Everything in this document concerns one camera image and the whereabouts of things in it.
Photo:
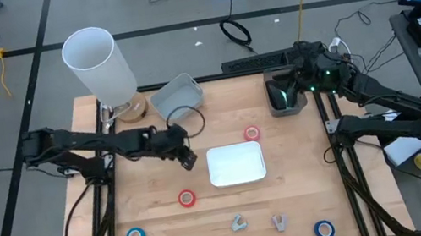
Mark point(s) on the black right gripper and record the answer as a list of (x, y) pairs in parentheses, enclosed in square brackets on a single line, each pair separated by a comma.
[(320, 69)]

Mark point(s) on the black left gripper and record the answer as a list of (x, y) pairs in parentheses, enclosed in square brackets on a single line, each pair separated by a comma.
[(169, 140)]

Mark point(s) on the mint green stapler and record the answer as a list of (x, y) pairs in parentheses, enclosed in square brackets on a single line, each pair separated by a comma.
[(285, 96)]

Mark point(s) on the red tape roll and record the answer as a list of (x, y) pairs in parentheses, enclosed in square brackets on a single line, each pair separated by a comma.
[(180, 199)]

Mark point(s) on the pink tape roll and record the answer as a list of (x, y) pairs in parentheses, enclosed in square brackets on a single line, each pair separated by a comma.
[(246, 134)]

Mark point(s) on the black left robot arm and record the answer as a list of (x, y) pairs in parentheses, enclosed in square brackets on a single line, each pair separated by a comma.
[(81, 139)]

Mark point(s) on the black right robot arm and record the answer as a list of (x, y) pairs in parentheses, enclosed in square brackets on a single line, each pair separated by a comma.
[(382, 92)]

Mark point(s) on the black stapler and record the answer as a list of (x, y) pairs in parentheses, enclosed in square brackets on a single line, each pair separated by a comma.
[(274, 96)]

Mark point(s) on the grey staple remover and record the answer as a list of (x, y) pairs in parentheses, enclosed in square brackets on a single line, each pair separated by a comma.
[(280, 224)]

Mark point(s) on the clear container with green item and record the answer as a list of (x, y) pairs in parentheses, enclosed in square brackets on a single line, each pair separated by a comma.
[(291, 112)]

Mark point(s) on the black perforated bar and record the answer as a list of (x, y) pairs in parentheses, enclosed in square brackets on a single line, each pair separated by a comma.
[(252, 62)]

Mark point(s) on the white plastic bin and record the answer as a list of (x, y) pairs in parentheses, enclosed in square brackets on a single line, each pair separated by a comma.
[(235, 164)]

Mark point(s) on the white power adapter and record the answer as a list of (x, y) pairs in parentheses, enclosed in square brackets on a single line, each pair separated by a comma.
[(335, 44)]

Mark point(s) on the light grey plastic bin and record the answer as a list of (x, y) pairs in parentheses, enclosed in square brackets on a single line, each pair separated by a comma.
[(177, 98)]

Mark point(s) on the white table lamp wooden base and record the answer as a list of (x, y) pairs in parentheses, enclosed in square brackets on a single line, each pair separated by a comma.
[(99, 68)]

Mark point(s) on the white box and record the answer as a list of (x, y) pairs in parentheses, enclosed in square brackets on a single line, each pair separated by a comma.
[(402, 150)]

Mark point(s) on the black aluminium table frame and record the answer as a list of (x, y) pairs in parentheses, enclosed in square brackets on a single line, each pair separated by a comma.
[(110, 203)]

